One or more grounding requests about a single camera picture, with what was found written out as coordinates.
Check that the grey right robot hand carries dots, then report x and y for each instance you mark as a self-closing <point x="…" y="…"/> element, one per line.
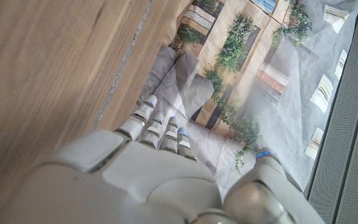
<point x="141" y="180"/>

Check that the printed fabric backdrop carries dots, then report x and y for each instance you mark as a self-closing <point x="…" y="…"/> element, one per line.
<point x="290" y="109"/>

